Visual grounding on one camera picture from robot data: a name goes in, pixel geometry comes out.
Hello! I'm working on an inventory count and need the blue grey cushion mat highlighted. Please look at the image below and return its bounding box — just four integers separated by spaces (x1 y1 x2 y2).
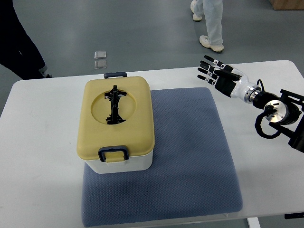
81 88 243 227

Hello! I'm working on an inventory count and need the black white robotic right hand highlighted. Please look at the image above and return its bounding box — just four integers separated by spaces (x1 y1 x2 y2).
197 55 248 97

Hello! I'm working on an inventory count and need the person in dark trousers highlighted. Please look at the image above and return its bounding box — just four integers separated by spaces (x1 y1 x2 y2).
0 0 52 80

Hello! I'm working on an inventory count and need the upper silver floor plate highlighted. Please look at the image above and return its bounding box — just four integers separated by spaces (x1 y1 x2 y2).
94 50 106 59

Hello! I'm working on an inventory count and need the white table leg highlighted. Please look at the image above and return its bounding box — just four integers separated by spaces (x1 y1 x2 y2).
247 217 261 228

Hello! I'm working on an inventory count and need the brown cardboard box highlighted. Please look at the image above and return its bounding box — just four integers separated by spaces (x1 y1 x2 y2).
269 0 304 10

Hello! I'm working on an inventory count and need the white storage box base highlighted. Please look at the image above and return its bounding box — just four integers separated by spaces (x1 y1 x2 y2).
85 151 153 174

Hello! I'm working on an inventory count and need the black bracket under table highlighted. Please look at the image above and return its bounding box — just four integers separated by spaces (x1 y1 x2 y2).
284 212 304 219

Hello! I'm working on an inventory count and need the yellow storage box lid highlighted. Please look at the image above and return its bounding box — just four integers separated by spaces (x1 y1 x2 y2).
76 76 155 162

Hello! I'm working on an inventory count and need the person in white trousers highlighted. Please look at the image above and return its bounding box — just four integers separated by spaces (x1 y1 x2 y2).
190 0 224 53

